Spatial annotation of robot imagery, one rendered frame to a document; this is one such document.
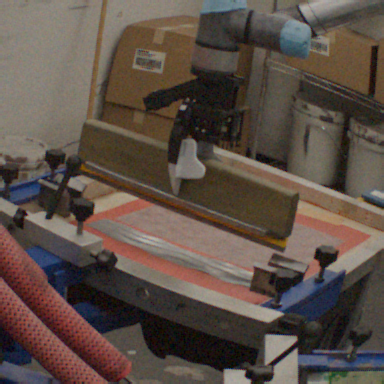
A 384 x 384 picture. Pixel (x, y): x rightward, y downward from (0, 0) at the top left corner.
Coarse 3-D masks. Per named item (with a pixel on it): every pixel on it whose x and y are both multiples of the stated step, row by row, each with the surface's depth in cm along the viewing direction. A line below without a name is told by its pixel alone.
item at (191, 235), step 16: (112, 208) 233; (128, 208) 235; (144, 208) 237; (160, 208) 238; (128, 224) 227; (144, 224) 228; (160, 224) 230; (176, 224) 231; (192, 224) 233; (112, 240) 217; (176, 240) 223; (192, 240) 225; (208, 240) 226; (128, 256) 211; (144, 256) 213
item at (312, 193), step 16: (224, 160) 266; (240, 160) 265; (80, 176) 236; (272, 176) 261; (288, 176) 260; (96, 192) 237; (112, 192) 242; (304, 192) 257; (320, 192) 255; (336, 192) 256; (32, 208) 218; (336, 208) 254; (352, 208) 251; (368, 208) 250; (368, 224) 250; (352, 256) 218; (368, 256) 219; (352, 272) 211
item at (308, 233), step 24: (240, 240) 229; (288, 240) 233; (312, 240) 235; (336, 240) 237; (360, 240) 239; (168, 264) 211; (240, 264) 217; (264, 264) 219; (312, 264) 222; (216, 288) 204; (240, 288) 206
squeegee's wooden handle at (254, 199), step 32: (96, 128) 213; (96, 160) 215; (128, 160) 211; (160, 160) 208; (192, 192) 206; (224, 192) 203; (256, 192) 200; (288, 192) 197; (256, 224) 201; (288, 224) 199
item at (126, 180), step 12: (96, 168) 213; (108, 168) 214; (120, 180) 211; (132, 180) 210; (156, 192) 208; (168, 192) 208; (180, 204) 206; (192, 204) 205; (216, 216) 203; (228, 216) 202; (252, 228) 200; (264, 228) 200
